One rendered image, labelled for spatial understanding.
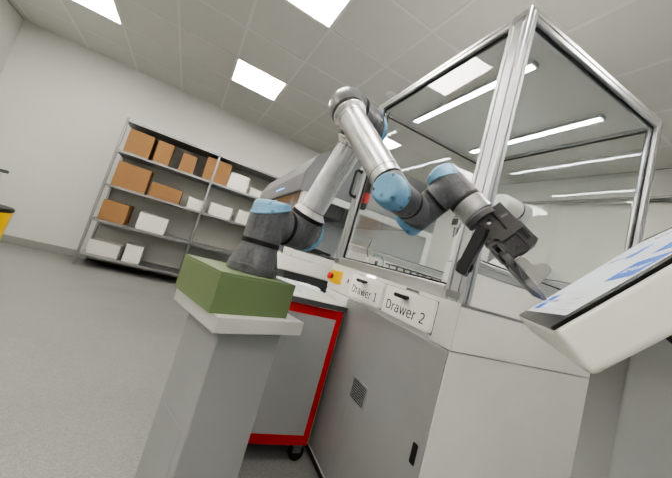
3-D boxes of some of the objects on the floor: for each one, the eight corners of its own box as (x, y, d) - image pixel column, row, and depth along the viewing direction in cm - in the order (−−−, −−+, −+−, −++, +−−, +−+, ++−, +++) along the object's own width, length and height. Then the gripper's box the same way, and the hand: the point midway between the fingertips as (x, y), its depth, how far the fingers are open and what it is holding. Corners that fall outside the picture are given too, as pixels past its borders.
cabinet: (381, 646, 83) (451, 351, 92) (287, 420, 178) (326, 285, 187) (583, 592, 120) (620, 384, 128) (415, 428, 214) (443, 315, 223)
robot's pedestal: (98, 682, 63) (216, 318, 71) (80, 555, 84) (172, 284, 92) (229, 597, 85) (308, 323, 93) (188, 512, 106) (256, 295, 113)
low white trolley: (169, 467, 122) (229, 280, 130) (180, 388, 179) (222, 262, 187) (303, 467, 144) (348, 307, 152) (275, 397, 201) (309, 283, 209)
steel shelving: (71, 263, 384) (127, 116, 405) (83, 258, 428) (133, 126, 449) (324, 314, 539) (355, 206, 560) (314, 306, 583) (343, 206, 604)
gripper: (498, 196, 66) (580, 280, 56) (498, 208, 74) (570, 283, 64) (464, 221, 68) (538, 305, 58) (467, 230, 76) (533, 306, 66)
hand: (537, 296), depth 63 cm, fingers closed
